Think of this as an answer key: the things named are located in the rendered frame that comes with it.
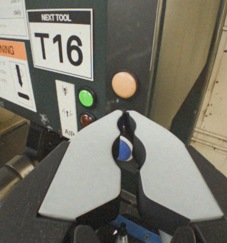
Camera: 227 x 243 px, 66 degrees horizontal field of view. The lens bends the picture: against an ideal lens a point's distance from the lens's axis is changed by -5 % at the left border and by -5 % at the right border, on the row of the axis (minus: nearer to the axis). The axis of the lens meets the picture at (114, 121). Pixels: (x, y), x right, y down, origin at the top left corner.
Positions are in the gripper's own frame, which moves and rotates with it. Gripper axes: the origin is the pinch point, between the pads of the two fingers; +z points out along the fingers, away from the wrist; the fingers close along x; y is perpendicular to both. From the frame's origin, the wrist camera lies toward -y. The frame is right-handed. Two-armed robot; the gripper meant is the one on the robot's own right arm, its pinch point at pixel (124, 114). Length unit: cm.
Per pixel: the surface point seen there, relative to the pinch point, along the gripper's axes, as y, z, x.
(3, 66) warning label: 1.9, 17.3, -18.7
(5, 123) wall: 76, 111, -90
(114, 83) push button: 0.1, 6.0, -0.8
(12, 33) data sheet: -3.4, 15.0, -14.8
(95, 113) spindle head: 4.7, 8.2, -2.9
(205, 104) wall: 43, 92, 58
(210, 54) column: 7, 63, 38
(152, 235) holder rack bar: 48, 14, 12
